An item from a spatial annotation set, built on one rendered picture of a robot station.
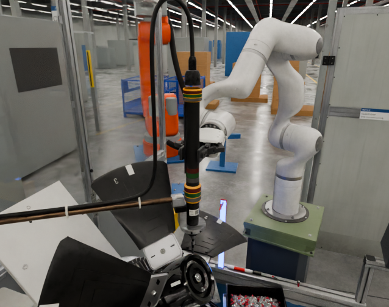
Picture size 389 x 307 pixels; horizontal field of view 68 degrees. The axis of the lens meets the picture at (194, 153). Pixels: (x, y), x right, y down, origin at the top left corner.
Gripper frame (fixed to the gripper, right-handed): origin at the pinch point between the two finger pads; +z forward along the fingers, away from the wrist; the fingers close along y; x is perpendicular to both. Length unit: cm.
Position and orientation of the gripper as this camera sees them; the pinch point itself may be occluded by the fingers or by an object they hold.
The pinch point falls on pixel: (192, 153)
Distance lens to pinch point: 70.2
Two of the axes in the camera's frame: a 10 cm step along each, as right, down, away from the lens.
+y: -9.4, -1.2, 3.2
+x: 0.0, -9.4, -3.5
